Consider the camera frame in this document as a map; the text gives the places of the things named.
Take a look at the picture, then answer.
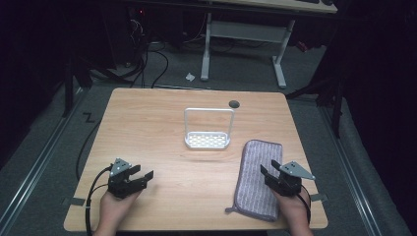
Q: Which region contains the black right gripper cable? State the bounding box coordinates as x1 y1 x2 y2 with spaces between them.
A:
296 184 313 225

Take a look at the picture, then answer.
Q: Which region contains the black metal stand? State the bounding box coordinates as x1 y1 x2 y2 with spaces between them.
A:
284 73 347 140
61 53 94 119

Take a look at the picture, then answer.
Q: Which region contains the metal floor rail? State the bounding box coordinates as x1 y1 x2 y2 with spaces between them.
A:
0 88 87 230
319 106 384 236

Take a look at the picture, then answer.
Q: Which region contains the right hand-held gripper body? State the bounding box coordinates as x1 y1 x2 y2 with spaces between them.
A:
273 160 317 198

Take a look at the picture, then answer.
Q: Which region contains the person's left hand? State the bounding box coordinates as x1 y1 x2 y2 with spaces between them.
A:
97 191 143 231

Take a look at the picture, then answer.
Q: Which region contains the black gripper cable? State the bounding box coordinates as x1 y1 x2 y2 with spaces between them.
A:
296 184 313 225
85 165 113 236

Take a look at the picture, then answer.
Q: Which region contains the grey striped cleaning cloth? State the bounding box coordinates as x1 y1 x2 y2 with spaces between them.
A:
224 139 284 223

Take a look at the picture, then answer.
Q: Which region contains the thin black floor cable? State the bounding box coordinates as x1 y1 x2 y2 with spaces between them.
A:
75 119 103 182

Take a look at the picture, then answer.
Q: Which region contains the person's right hand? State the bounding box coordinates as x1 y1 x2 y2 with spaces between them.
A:
272 189 312 229

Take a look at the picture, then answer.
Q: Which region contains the black floor cables bundle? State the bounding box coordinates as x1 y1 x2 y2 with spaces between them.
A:
129 18 170 89

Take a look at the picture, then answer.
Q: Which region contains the white-framed desk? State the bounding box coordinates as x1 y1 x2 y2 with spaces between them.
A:
200 0 339 89

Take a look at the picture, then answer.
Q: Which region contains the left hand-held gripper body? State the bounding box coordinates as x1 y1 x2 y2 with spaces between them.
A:
107 157 148 200

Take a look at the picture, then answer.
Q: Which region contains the white rack with handle frame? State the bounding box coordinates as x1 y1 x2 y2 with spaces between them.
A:
183 107 236 150

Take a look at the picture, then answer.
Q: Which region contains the dark computer tower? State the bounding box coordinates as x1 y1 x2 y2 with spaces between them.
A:
106 4 150 68

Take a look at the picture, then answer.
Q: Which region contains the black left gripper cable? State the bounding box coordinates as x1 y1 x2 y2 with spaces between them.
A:
85 165 113 236

